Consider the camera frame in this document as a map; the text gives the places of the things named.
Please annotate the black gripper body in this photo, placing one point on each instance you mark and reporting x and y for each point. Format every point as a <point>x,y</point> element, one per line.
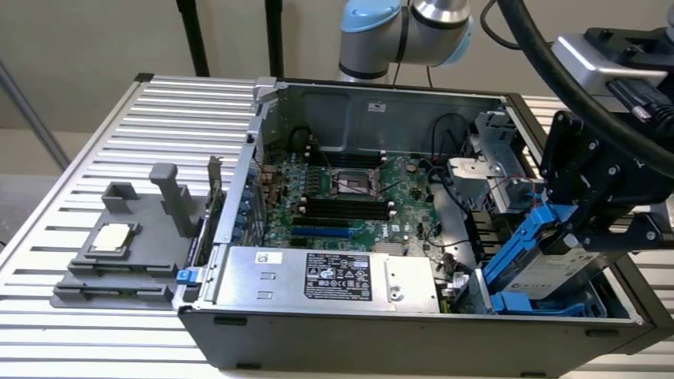
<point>605,177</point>

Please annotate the disk drive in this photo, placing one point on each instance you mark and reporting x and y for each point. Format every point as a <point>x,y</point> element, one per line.
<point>558,272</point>

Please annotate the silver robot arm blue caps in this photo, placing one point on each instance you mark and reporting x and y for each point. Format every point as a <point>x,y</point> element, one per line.
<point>368,43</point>

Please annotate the disk bay with blue rails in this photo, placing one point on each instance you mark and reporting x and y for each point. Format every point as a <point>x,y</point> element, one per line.
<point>574,308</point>

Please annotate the black RAM slot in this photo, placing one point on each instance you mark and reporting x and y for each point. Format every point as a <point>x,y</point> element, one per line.
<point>347,200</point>
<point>342,157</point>
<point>347,205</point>
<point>347,209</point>
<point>342,153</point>
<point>342,165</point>
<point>342,161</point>
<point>347,214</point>

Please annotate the black long expansion slot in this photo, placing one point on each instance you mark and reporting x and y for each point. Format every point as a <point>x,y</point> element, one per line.
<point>320,222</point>

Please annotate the blue expansion slot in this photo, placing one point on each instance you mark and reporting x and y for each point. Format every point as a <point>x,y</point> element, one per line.
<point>320,232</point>

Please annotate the black short expansion slot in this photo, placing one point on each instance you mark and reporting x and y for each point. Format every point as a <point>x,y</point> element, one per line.
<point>303,241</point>

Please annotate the silver metal drive cage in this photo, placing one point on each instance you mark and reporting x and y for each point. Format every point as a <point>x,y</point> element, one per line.
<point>495,166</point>

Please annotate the green motherboard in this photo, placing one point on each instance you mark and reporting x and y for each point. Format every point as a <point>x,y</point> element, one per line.
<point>406,213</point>

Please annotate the CPU socket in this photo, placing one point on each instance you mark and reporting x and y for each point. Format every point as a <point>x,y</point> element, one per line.
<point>354,181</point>

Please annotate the silver chipset heat sink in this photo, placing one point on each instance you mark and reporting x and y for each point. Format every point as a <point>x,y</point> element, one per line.
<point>392,248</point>

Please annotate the black open PC case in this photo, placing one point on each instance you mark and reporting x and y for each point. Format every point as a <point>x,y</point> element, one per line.
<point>368,339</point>

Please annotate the silver power supply unit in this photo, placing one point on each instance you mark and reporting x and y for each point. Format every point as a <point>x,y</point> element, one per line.
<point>295,276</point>

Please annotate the black stand pole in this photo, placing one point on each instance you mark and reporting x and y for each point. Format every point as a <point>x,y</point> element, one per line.
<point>274,35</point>
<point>194,35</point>

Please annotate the blue case latch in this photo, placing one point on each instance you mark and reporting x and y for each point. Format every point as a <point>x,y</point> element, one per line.
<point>187,276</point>

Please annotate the grey parts rack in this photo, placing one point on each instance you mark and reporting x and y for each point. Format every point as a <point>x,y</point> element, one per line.
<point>158,237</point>

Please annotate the silver CPU chip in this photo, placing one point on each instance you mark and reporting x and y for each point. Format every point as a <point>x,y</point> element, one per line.
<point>115,237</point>

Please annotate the green RAM stick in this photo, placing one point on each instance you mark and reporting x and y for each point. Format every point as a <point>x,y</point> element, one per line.
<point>123,294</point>
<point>123,271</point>

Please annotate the grey metal pole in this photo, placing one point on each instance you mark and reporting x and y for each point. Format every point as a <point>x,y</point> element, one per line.
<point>31,110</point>

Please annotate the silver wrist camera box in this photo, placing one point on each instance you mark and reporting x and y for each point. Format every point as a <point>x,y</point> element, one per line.
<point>585,59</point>

